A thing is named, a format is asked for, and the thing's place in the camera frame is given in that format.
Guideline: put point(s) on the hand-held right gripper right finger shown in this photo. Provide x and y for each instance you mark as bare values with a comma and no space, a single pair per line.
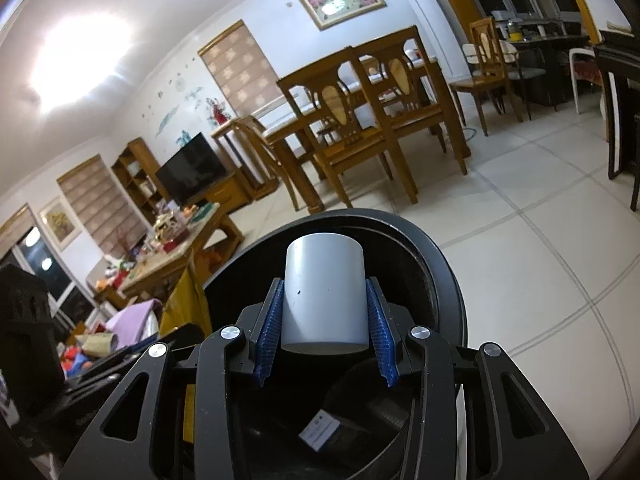
384,332

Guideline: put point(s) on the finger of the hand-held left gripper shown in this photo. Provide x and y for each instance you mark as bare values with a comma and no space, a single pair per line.
120,365

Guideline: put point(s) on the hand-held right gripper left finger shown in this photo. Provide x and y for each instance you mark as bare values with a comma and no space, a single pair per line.
267,332

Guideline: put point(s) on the white plastic cup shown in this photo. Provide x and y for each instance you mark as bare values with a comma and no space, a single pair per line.
322,290

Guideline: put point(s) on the black trash bin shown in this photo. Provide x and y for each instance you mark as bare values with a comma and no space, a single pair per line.
432,270

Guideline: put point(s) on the pile of colourful floor clutter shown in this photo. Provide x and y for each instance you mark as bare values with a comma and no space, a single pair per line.
92,345

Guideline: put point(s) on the purple cloth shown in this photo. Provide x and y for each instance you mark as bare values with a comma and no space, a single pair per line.
132,322

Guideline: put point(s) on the dark glass window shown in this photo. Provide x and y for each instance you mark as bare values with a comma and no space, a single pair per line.
45,265

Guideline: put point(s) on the yellow cloth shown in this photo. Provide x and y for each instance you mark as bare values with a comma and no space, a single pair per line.
187,305

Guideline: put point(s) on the wooden coffee table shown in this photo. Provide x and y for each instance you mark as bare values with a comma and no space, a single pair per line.
165,270

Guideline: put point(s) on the small white label card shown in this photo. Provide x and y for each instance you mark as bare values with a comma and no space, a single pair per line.
320,427

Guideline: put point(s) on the small framed picture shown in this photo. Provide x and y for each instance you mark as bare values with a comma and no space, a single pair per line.
60,222

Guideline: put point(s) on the wooden television cabinet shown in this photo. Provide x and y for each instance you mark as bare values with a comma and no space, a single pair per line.
225,195

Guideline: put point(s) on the clutter of small colourful items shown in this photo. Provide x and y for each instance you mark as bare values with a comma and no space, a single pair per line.
167,227

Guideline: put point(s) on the patterned roller blind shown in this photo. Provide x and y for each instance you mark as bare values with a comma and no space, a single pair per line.
240,67
100,200

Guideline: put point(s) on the wooden dining table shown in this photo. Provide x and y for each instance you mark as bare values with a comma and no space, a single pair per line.
306,180

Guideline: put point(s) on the black flat television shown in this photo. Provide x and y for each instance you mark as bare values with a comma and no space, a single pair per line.
192,170

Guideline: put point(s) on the curved-back wooden chair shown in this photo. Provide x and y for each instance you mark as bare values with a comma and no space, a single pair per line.
260,150

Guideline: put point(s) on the wooden open shelf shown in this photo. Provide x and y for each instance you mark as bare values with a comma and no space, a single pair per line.
131,147

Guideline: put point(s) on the wooden dining chair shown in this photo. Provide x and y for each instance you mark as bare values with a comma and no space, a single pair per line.
485,40
402,77
335,102

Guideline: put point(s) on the round ceiling lamp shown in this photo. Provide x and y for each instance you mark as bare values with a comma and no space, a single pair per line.
80,60

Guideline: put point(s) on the white padded chair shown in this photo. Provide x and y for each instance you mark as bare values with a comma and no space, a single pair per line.
507,52

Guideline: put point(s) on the white standing air conditioner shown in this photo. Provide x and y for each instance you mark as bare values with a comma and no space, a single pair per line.
430,20

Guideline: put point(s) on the dark cluttered counter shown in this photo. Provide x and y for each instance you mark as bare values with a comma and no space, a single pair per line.
550,42

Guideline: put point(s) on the red wall decoration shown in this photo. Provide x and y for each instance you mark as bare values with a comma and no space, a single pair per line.
218,112

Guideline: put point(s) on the white frame chair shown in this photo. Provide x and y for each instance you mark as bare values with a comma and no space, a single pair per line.
575,80

